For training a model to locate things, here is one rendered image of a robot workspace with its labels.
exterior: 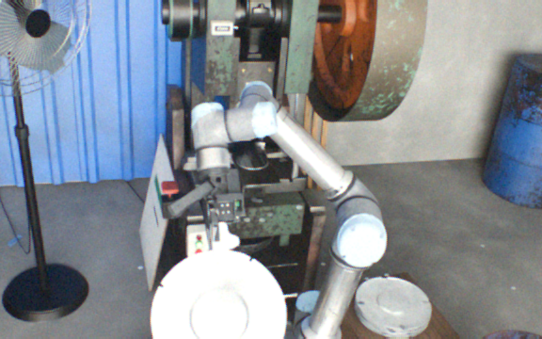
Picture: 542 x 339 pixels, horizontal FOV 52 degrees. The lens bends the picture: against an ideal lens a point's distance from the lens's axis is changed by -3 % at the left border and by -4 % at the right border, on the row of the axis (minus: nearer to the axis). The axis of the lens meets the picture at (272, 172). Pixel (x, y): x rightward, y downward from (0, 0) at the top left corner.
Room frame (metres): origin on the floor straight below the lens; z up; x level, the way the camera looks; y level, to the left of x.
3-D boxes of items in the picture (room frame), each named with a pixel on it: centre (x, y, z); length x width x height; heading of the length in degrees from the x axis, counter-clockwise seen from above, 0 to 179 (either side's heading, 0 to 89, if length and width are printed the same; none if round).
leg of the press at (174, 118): (2.12, 0.42, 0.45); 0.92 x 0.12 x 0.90; 18
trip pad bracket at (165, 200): (1.75, 0.34, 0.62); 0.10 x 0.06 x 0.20; 108
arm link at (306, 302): (1.30, -0.17, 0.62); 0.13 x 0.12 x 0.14; 0
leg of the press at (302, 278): (2.28, -0.09, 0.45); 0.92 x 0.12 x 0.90; 18
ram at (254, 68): (2.03, 0.11, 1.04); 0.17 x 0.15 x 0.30; 18
